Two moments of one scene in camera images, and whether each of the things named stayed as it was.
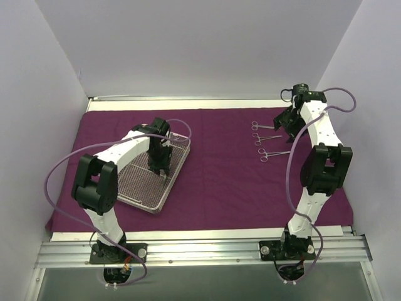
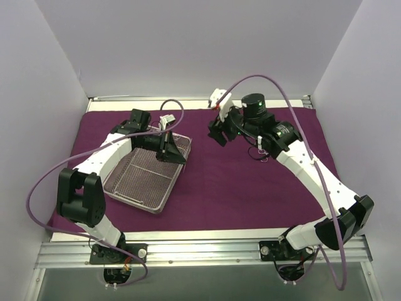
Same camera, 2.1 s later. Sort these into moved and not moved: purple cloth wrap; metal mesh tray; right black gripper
Moved: right black gripper
Not moved: metal mesh tray; purple cloth wrap
